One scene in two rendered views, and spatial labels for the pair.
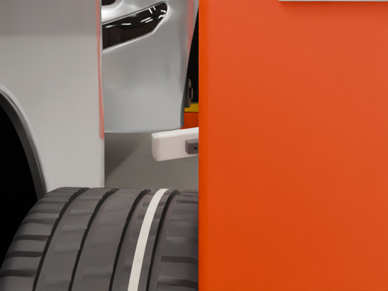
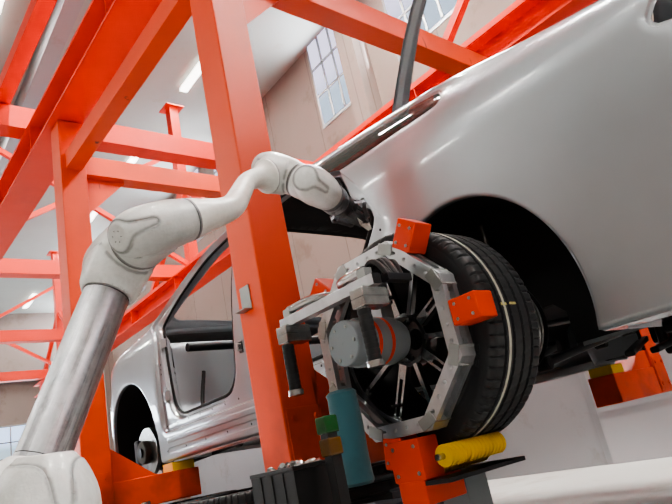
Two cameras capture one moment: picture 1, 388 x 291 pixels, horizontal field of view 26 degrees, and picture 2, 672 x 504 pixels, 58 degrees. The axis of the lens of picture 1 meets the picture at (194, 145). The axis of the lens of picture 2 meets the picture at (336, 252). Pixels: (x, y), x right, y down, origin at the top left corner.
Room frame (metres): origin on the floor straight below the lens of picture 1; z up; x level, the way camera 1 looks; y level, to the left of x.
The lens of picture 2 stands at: (2.11, -1.49, 0.57)
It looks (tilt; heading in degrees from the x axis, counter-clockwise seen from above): 18 degrees up; 131
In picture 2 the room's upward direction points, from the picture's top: 12 degrees counter-clockwise
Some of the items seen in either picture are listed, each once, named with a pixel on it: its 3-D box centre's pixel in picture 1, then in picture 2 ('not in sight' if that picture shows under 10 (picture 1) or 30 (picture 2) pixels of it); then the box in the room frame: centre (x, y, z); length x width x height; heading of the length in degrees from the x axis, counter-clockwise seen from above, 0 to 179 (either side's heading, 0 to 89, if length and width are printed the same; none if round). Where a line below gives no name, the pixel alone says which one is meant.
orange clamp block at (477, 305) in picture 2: not in sight; (472, 308); (1.33, -0.11, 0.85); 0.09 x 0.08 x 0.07; 174
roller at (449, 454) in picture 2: not in sight; (472, 448); (1.15, 0.01, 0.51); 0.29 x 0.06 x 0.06; 84
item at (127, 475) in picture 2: not in sight; (151, 473); (-1.34, 0.45, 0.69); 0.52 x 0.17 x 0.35; 84
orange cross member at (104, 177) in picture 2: not in sight; (250, 207); (-1.23, 1.47, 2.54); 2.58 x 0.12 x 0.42; 84
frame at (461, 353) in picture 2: not in sight; (387, 340); (1.02, -0.08, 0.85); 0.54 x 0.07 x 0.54; 174
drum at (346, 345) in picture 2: not in sight; (370, 342); (1.01, -0.15, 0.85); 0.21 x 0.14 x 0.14; 84
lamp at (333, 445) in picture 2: not in sight; (331, 446); (1.07, -0.45, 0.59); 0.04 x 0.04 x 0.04; 84
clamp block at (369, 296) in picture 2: not in sight; (369, 297); (1.16, -0.30, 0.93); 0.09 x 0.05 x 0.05; 84
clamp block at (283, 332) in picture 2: not in sight; (293, 334); (0.83, -0.27, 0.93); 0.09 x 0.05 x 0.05; 84
